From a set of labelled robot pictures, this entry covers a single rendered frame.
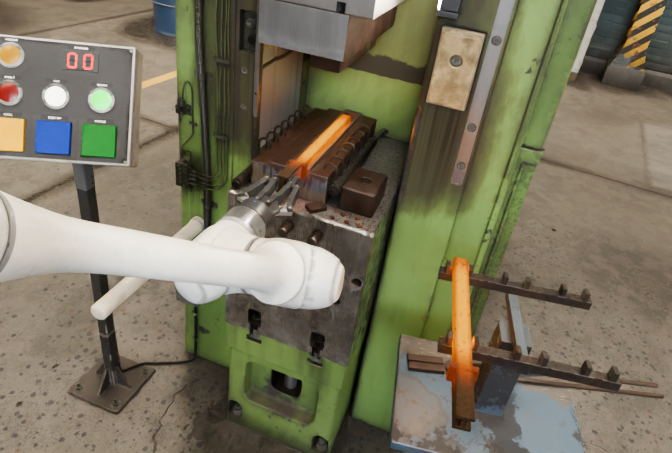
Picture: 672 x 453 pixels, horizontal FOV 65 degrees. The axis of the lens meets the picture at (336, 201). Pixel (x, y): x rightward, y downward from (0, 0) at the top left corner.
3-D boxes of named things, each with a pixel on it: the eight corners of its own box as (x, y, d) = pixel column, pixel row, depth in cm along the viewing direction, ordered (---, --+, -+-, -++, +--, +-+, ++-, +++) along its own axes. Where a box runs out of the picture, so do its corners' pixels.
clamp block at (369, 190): (371, 219, 125) (375, 196, 122) (338, 209, 127) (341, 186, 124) (384, 196, 135) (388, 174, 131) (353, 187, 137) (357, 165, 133)
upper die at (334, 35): (343, 62, 109) (349, 15, 104) (257, 42, 114) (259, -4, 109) (393, 25, 144) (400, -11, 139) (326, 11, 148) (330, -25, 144)
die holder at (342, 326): (347, 368, 143) (373, 235, 120) (224, 321, 152) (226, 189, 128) (397, 256, 189) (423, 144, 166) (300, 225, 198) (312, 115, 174)
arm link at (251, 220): (254, 264, 102) (268, 246, 106) (255, 226, 97) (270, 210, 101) (213, 250, 104) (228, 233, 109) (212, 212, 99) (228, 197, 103)
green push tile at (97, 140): (114, 158, 122) (115, 126, 122) (80, 156, 121) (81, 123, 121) (116, 158, 124) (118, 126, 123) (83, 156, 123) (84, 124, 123)
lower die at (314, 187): (324, 205, 128) (328, 174, 123) (250, 183, 132) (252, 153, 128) (372, 142, 162) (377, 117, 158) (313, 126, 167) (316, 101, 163)
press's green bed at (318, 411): (326, 466, 168) (346, 366, 143) (223, 422, 176) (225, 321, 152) (375, 347, 213) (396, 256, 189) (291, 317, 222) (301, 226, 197)
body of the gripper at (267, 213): (229, 231, 108) (250, 209, 115) (266, 244, 106) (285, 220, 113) (229, 201, 104) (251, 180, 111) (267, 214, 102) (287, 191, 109)
